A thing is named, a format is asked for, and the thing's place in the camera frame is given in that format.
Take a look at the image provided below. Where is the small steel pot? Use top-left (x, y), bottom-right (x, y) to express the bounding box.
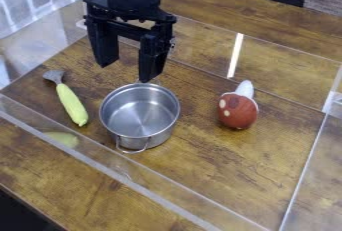
top-left (99, 83), bottom-right (180, 154)

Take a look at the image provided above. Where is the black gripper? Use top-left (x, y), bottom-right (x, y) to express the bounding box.
top-left (83, 0), bottom-right (176, 83)

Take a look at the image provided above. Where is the red toy mushroom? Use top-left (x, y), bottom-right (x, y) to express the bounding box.
top-left (218, 80), bottom-right (259, 129)

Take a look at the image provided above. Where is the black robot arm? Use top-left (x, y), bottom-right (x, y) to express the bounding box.
top-left (83, 0), bottom-right (176, 83)

